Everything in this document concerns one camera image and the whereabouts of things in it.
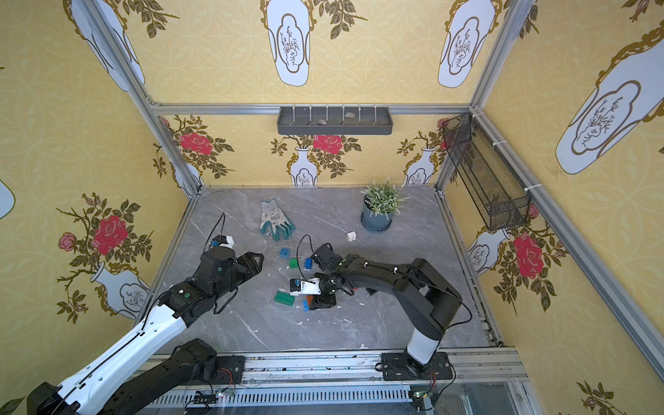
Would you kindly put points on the light blue 2x2 brick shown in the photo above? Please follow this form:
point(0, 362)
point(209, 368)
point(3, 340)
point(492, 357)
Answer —
point(285, 252)

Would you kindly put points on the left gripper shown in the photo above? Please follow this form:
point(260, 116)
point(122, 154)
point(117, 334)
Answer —
point(237, 264)

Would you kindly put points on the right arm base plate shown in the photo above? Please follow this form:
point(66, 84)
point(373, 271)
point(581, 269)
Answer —
point(401, 366)

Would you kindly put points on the green white work glove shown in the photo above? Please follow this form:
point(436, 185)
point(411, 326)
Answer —
point(275, 222)

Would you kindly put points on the aluminium front rail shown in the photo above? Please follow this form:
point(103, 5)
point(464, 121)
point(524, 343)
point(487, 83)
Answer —
point(483, 378)

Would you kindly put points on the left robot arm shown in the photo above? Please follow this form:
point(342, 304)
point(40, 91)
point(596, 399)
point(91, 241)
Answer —
point(109, 385)

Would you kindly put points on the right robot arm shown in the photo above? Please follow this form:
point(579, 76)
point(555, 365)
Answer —
point(428, 299)

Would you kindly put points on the green 2x4 brick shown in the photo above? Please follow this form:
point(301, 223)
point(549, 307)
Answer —
point(284, 299)

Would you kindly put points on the potted plant grey pot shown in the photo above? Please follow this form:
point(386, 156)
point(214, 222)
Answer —
point(382, 201)

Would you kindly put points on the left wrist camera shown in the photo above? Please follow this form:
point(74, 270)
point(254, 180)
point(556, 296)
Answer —
point(221, 240)

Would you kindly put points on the black wire mesh basket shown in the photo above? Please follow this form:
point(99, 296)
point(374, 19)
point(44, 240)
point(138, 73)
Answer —
point(497, 193)

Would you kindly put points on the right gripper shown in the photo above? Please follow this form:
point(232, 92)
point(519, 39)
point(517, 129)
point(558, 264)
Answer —
point(328, 285)

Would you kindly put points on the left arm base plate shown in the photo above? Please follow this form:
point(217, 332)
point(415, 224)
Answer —
point(226, 370)

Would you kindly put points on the grey wall shelf tray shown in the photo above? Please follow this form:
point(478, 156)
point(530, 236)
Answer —
point(364, 120)

